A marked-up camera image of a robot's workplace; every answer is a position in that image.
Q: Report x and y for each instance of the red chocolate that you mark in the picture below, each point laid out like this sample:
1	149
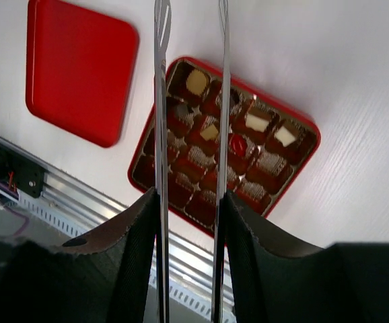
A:
237	145

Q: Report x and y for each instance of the metal tongs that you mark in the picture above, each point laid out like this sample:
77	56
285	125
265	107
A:
161	36

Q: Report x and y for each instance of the red chocolate box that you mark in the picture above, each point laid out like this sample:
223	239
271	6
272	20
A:
260	178

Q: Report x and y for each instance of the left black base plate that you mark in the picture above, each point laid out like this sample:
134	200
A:
19	172

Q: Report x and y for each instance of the white square chocolate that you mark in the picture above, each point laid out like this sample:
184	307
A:
286	136
256	123

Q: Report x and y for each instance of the round yellow chocolate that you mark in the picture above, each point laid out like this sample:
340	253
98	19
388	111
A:
196	82

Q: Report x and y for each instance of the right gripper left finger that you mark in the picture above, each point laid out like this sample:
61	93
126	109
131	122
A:
99	276

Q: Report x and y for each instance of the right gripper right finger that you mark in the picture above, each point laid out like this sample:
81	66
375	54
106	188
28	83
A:
277	277

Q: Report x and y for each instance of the aluminium rail front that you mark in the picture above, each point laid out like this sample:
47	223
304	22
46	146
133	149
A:
71	205

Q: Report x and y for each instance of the beige small chocolate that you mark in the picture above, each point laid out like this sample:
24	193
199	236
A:
210	133

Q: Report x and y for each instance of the slotted cable duct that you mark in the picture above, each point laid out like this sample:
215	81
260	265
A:
187	304

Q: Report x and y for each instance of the red tin lid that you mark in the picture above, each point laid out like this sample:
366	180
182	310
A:
79	69

